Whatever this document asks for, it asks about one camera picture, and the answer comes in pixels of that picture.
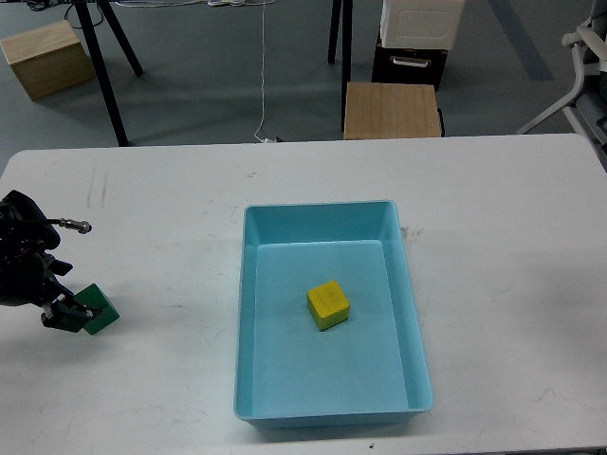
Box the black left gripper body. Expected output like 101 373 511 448
1 236 57 306

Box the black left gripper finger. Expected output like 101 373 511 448
43 253 73 276
40 282 93 333

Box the yellow wooden block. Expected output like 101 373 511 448
306 281 350 331

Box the black table legs centre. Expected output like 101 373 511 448
326 0 353 131

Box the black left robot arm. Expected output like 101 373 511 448
1 190 103 335

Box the green wooden block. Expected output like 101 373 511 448
74 283 120 336

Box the white appliance box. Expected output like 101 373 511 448
379 0 466 50

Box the white office chair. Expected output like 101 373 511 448
517 1 606 164

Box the white hanging cable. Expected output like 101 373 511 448
113 0 285 144

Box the wooden stool centre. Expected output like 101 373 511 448
343 82 442 140

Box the black tripod legs left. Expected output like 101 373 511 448
67 1 143 147

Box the blue plastic bin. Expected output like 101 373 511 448
234 201 433 428

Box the light wooden box left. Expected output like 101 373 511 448
1 20 96 100

